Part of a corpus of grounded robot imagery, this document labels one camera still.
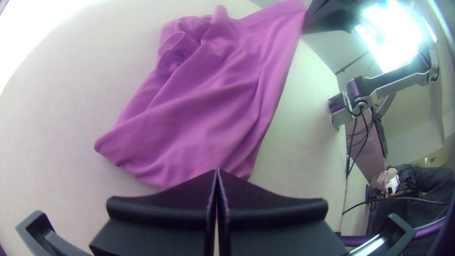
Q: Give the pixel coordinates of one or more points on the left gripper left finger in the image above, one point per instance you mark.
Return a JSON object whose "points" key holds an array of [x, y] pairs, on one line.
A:
{"points": [[170, 220]]}

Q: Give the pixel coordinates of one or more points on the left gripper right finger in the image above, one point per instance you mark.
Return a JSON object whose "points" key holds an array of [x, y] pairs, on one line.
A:
{"points": [[270, 224]]}

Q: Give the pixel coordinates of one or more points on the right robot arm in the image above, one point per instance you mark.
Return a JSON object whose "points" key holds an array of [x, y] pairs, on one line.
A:
{"points": [[391, 85]]}

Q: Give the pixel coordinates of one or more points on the person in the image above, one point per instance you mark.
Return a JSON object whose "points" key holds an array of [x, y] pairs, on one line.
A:
{"points": [[426, 181]]}

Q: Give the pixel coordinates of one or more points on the dark red t-shirt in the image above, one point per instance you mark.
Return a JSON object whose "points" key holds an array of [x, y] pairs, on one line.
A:
{"points": [[206, 106]]}

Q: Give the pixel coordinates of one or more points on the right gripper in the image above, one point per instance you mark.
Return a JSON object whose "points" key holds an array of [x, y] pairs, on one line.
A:
{"points": [[330, 16]]}

